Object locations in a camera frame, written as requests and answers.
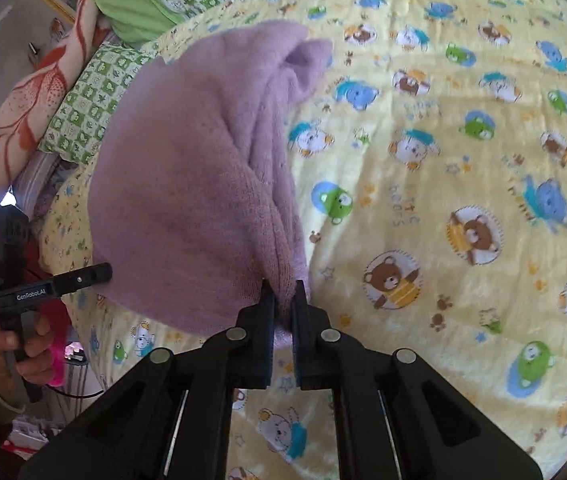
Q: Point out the green checked pillow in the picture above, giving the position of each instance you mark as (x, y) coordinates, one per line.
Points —
(88, 105)

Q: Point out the striped bed sheet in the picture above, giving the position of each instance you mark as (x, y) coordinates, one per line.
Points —
(45, 185)

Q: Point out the person's left hand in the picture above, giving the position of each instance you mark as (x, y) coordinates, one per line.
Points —
(33, 355)

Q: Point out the orange floral blanket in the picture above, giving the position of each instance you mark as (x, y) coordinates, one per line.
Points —
(18, 100)

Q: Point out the plain green cloth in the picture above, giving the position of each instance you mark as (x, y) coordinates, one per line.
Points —
(133, 5)

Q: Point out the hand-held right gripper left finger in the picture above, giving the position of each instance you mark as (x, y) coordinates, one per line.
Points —
(266, 350)

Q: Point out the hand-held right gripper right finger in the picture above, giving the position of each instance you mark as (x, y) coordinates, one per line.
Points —
(303, 355)

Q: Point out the mauve knitted sweater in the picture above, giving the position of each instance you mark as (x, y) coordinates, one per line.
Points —
(183, 185)

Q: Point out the yellow bear-print blanket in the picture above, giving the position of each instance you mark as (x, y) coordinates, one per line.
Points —
(413, 185)

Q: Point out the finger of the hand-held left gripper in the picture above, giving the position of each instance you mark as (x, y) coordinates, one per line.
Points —
(85, 276)

